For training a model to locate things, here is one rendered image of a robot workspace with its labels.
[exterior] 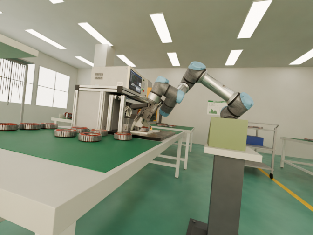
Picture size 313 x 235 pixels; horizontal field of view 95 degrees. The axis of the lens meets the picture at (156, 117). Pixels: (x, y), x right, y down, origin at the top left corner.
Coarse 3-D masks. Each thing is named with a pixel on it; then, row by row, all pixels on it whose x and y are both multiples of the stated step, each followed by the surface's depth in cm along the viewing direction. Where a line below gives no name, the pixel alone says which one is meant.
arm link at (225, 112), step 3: (222, 108) 117; (225, 108) 112; (228, 108) 108; (222, 111) 114; (225, 111) 110; (228, 111) 107; (222, 114) 112; (225, 114) 109; (228, 114) 108; (231, 114) 106; (234, 114) 105; (222, 117) 110; (237, 117) 107
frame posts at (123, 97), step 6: (114, 96) 111; (126, 96) 109; (114, 102) 112; (120, 108) 107; (108, 114) 110; (120, 114) 107; (108, 120) 110; (120, 120) 108; (108, 126) 110; (120, 126) 107
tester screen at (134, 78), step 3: (132, 72) 124; (132, 75) 125; (135, 75) 130; (132, 78) 125; (135, 78) 130; (138, 78) 137; (141, 78) 143; (129, 81) 121; (132, 81) 126; (135, 81) 131; (138, 81) 138; (141, 81) 144; (129, 84) 121; (135, 84) 132; (129, 87) 122; (135, 87) 132; (135, 90) 133
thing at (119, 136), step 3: (117, 132) 93; (120, 132) 94; (123, 132) 95; (114, 135) 89; (117, 135) 86; (120, 135) 86; (123, 135) 87; (126, 135) 87; (129, 135) 88; (117, 138) 86; (120, 138) 86; (123, 138) 86; (126, 138) 87; (129, 138) 88
